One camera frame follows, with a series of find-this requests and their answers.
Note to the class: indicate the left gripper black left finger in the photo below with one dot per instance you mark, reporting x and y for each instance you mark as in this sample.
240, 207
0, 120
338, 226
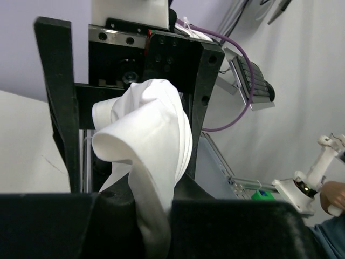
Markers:
73, 225

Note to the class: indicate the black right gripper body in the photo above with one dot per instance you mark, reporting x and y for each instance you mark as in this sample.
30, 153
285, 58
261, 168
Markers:
121, 53

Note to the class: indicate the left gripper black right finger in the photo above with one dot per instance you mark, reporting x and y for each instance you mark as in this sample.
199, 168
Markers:
205, 227

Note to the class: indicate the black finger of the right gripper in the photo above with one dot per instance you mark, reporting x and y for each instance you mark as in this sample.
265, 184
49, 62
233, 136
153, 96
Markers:
54, 41
206, 60

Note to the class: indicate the white bra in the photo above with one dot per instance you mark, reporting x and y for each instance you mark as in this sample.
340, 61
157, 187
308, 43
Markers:
147, 129

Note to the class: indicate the operator hand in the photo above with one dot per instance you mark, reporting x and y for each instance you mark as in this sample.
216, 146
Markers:
332, 193

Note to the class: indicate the black keyboard on stand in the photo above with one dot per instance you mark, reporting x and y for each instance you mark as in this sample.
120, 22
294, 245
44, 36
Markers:
235, 78

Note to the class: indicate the green and blue box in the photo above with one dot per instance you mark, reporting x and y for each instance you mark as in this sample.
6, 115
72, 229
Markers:
262, 195

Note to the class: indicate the white teleoperation leader device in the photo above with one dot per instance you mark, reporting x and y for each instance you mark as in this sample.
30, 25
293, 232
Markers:
301, 188

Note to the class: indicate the aluminium rail frame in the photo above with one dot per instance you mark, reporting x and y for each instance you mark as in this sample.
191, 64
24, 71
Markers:
213, 174

